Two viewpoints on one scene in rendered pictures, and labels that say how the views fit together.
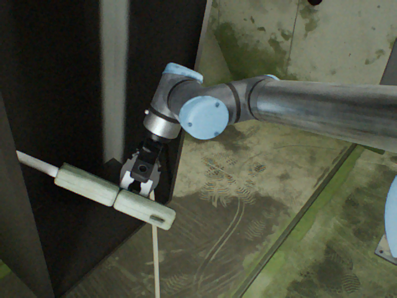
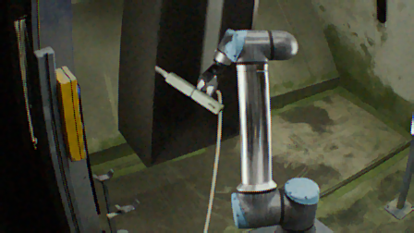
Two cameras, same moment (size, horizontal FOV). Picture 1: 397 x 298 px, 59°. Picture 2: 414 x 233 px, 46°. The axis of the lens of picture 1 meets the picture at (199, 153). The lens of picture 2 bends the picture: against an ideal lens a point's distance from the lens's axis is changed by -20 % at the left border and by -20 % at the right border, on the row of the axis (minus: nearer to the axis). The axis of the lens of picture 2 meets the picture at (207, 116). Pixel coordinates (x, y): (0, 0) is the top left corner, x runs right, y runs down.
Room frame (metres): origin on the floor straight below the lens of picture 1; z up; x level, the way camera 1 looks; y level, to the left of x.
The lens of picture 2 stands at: (-1.73, -0.77, 2.16)
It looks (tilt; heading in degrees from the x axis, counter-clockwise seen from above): 28 degrees down; 21
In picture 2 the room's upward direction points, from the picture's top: 1 degrees counter-clockwise
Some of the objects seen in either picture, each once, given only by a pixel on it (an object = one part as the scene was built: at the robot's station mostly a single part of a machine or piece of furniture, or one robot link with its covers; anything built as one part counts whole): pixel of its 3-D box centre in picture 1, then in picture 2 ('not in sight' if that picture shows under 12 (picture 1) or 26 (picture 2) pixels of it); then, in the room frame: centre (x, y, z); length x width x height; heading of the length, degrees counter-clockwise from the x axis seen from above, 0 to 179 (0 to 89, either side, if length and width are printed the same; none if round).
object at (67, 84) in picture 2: not in sight; (66, 114); (-0.58, 0.11, 1.42); 0.12 x 0.06 x 0.26; 52
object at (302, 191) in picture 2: not in sight; (298, 203); (0.01, -0.47, 0.83); 0.17 x 0.15 x 0.18; 115
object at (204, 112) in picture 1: (201, 108); (237, 48); (0.65, 0.00, 1.16); 0.12 x 0.12 x 0.09; 25
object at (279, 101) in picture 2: not in sight; (208, 124); (1.71, 0.55, 0.11); 2.70 x 0.02 x 0.13; 142
